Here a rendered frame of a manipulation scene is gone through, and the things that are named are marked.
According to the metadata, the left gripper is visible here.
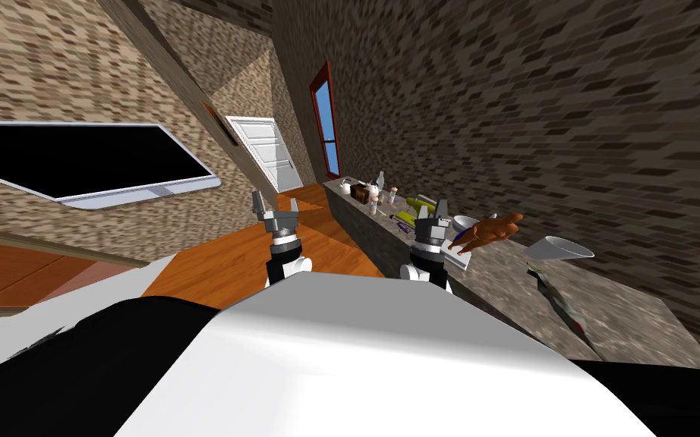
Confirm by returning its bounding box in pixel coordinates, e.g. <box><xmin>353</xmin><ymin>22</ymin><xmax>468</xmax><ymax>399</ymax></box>
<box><xmin>251</xmin><ymin>190</ymin><xmax>301</xmax><ymax>241</ymax></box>

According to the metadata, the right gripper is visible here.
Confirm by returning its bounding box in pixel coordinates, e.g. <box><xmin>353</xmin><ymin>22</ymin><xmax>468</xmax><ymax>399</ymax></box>
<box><xmin>413</xmin><ymin>198</ymin><xmax>452</xmax><ymax>244</ymax></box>

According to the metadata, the yellow-green bottle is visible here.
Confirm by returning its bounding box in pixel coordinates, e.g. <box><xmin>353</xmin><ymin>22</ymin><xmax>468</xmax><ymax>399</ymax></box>
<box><xmin>405</xmin><ymin>194</ymin><xmax>440</xmax><ymax>214</ymax></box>

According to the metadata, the white book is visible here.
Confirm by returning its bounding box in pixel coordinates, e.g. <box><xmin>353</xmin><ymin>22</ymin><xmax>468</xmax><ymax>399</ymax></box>
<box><xmin>443</xmin><ymin>239</ymin><xmax>473</xmax><ymax>272</ymax></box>

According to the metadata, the white panelled door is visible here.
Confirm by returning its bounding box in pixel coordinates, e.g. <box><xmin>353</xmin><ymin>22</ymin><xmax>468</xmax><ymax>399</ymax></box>
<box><xmin>225</xmin><ymin>115</ymin><xmax>305</xmax><ymax>194</ymax></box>

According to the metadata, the brown roast chicken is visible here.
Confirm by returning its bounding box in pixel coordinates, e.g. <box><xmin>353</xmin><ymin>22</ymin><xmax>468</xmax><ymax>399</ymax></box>
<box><xmin>448</xmin><ymin>212</ymin><xmax>525</xmax><ymax>256</ymax></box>

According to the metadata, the red framed window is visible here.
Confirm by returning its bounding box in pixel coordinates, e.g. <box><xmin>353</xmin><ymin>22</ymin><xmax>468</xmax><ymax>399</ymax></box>
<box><xmin>308</xmin><ymin>60</ymin><xmax>344</xmax><ymax>181</ymax></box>

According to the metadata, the white cone cup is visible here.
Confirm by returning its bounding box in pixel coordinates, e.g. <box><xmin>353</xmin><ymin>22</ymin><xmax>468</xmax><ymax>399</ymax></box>
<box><xmin>522</xmin><ymin>236</ymin><xmax>596</xmax><ymax>263</ymax></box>

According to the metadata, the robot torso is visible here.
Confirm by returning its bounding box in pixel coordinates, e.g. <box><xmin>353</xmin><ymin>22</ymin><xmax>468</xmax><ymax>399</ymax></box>
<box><xmin>112</xmin><ymin>270</ymin><xmax>658</xmax><ymax>437</ymax></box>

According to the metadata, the black white-framed television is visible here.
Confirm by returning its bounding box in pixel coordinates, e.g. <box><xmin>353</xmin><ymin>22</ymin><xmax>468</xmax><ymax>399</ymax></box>
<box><xmin>0</xmin><ymin>121</ymin><xmax>223</xmax><ymax>212</ymax></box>

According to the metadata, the orange wooden door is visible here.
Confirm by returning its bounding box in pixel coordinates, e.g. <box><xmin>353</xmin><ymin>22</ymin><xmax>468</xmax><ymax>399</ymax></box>
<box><xmin>0</xmin><ymin>237</ymin><xmax>101</xmax><ymax>312</ymax></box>

